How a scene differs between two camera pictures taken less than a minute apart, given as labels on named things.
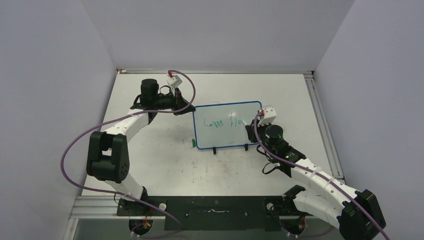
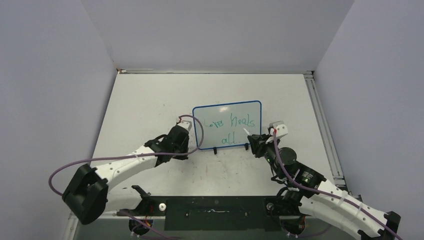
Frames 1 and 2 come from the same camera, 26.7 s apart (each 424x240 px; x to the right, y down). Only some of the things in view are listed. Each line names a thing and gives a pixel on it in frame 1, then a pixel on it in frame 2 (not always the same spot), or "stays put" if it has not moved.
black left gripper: x=179 y=102 to x=186 y=144
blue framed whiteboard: x=220 y=125 stays put
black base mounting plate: x=211 y=213 stays put
